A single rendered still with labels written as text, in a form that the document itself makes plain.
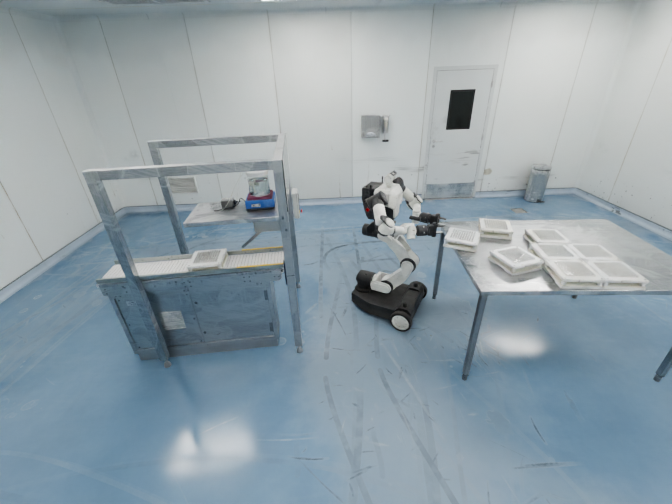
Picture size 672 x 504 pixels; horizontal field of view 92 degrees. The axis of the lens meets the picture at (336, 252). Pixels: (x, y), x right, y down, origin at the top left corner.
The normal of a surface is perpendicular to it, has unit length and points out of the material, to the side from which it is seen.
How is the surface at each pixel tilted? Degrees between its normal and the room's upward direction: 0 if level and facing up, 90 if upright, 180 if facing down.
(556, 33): 90
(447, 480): 0
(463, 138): 90
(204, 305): 90
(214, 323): 90
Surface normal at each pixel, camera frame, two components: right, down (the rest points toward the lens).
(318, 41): 0.04, 0.48
